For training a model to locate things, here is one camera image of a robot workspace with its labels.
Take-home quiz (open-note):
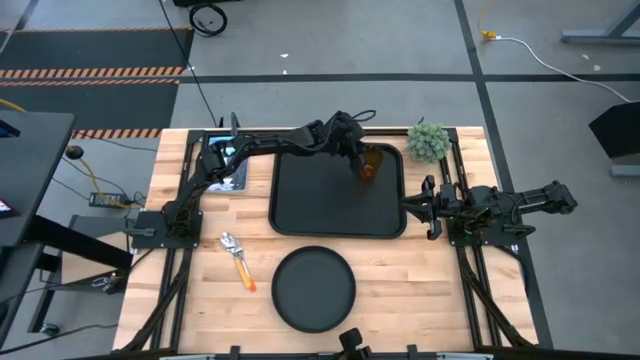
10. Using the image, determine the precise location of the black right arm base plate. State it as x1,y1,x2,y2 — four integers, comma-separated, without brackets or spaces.
447,217,526,247

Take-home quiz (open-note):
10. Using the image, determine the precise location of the white floor cable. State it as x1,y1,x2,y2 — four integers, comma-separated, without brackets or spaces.
492,35,635,104

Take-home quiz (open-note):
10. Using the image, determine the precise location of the black rectangular serving tray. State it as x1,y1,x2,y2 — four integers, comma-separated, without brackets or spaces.
268,142,409,240

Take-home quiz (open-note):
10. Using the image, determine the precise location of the metal spoon with orange handle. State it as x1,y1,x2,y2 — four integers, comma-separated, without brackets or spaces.
220,231,258,293

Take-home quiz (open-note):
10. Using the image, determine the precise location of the black table-level camera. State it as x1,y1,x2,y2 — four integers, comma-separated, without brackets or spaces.
338,327,374,360

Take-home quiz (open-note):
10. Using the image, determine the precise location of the long black floor cable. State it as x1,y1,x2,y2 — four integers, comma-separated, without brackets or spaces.
158,0,224,128

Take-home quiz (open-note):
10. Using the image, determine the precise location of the black angular stand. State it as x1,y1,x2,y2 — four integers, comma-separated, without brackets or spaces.
588,100,640,161

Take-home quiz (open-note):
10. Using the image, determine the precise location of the small green artificial plant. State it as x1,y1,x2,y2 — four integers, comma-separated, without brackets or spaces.
404,122,453,165

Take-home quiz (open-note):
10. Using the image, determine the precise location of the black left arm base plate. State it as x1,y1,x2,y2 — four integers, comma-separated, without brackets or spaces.
130,209,204,250

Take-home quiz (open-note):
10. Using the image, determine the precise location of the yellow power cable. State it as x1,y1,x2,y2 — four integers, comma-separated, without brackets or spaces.
74,153,132,210

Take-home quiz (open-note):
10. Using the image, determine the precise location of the black round plate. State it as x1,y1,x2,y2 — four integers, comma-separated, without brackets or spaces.
271,245,357,334

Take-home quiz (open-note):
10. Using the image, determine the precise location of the yellow cable plug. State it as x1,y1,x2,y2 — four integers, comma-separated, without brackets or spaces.
476,0,499,42

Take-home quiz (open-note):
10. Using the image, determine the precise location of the black aluminium table frame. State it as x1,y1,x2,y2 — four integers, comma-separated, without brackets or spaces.
119,127,539,360

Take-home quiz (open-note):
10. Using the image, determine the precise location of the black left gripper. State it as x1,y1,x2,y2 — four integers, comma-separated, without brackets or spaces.
327,112,376,178

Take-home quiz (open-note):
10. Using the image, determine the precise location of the black power adapter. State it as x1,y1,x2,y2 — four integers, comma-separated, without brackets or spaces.
88,191,127,209

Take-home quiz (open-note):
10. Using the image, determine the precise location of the dark tablet with blue picture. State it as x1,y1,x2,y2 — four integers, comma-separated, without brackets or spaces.
202,134,250,194

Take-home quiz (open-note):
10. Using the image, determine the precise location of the black desk leg frame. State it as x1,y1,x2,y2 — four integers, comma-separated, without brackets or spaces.
0,213,134,347

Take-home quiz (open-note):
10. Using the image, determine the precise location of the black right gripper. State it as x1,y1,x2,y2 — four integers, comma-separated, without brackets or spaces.
400,174,470,241

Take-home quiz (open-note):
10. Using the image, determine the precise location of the black desk top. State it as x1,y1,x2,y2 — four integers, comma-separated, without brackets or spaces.
0,110,76,249

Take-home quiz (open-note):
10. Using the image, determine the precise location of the coiled black cable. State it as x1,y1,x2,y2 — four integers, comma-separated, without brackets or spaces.
188,3,229,38

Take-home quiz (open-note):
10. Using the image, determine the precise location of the black mat with hazard stripes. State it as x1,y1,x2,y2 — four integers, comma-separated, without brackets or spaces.
0,78,182,141
0,26,196,80

